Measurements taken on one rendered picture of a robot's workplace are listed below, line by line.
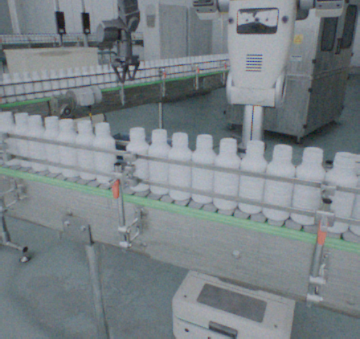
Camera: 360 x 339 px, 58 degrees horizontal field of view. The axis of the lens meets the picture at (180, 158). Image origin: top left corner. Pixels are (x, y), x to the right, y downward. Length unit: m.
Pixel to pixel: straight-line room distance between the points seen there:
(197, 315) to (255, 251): 0.84
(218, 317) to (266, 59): 1.08
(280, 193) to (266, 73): 0.64
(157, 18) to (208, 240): 6.13
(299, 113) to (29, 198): 3.75
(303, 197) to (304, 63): 3.66
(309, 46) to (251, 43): 3.05
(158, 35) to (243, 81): 5.51
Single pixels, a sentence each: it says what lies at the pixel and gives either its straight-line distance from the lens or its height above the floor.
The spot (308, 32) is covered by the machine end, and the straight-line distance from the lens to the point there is 4.32.
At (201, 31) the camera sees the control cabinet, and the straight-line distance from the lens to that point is 7.69.
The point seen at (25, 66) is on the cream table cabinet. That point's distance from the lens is 4.77.
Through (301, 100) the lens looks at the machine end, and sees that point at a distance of 4.39.
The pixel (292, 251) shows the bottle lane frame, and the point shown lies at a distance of 0.77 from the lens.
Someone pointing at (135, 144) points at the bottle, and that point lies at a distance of 0.83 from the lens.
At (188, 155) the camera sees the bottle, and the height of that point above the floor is 1.12.
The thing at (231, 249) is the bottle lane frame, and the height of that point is 0.92.
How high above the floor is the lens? 1.39
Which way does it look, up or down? 21 degrees down
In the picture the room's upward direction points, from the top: straight up
